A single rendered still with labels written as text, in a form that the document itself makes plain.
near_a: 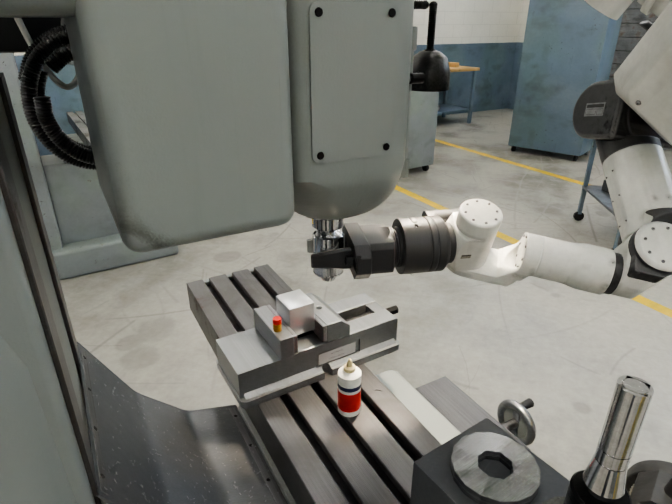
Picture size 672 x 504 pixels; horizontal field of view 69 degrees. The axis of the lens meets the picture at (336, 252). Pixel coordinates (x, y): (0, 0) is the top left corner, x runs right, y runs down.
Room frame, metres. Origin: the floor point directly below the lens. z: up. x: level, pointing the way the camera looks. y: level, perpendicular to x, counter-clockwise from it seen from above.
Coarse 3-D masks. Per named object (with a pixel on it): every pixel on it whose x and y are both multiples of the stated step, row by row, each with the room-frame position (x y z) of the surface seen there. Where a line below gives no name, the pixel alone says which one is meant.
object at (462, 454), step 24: (480, 432) 0.41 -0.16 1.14; (504, 432) 0.43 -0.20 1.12; (432, 456) 0.39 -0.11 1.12; (456, 456) 0.38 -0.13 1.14; (480, 456) 0.38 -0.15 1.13; (504, 456) 0.38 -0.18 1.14; (528, 456) 0.38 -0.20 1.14; (432, 480) 0.36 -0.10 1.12; (456, 480) 0.36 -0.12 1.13; (480, 480) 0.35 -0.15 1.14; (504, 480) 0.35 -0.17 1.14; (528, 480) 0.35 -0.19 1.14; (552, 480) 0.36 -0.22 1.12
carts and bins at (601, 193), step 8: (592, 144) 3.97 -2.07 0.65; (592, 152) 3.95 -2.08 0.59; (592, 160) 3.95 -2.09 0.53; (584, 184) 3.95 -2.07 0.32; (584, 192) 3.95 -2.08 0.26; (592, 192) 3.78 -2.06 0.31; (600, 192) 3.78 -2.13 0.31; (608, 192) 3.76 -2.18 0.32; (584, 200) 3.95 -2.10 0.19; (600, 200) 3.59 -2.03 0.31; (608, 200) 3.59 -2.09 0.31; (608, 208) 3.42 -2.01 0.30; (576, 216) 3.95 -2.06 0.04; (616, 240) 3.20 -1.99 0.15
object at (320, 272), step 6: (318, 246) 0.66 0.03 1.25; (324, 246) 0.66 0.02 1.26; (330, 246) 0.66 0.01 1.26; (336, 246) 0.66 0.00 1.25; (342, 246) 0.67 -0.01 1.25; (318, 270) 0.66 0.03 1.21; (324, 270) 0.66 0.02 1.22; (330, 270) 0.66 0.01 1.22; (336, 270) 0.66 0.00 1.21; (342, 270) 0.68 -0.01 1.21; (318, 276) 0.66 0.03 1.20; (324, 276) 0.66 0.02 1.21; (330, 276) 0.66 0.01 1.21; (336, 276) 0.66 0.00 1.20
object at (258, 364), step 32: (256, 320) 0.81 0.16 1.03; (352, 320) 0.84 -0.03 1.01; (384, 320) 0.84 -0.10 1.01; (224, 352) 0.74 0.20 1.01; (256, 352) 0.74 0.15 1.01; (288, 352) 0.72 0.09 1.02; (320, 352) 0.76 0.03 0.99; (352, 352) 0.80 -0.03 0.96; (384, 352) 0.82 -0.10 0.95; (256, 384) 0.69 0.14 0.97; (288, 384) 0.71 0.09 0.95
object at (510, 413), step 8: (504, 400) 0.98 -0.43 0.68; (512, 400) 0.96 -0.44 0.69; (528, 400) 0.96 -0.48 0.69; (504, 408) 0.97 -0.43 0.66; (512, 408) 0.95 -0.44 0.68; (520, 408) 0.93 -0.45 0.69; (528, 408) 0.95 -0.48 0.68; (504, 416) 0.97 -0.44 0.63; (512, 416) 0.95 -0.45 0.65; (520, 416) 0.93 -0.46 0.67; (528, 416) 0.91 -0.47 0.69; (504, 424) 0.92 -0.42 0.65; (512, 424) 0.93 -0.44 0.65; (520, 424) 0.93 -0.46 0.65; (528, 424) 0.90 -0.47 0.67; (512, 432) 0.94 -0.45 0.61; (520, 432) 0.92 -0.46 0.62; (528, 432) 0.90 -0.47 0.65; (520, 440) 0.91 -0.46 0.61; (528, 440) 0.89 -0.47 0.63
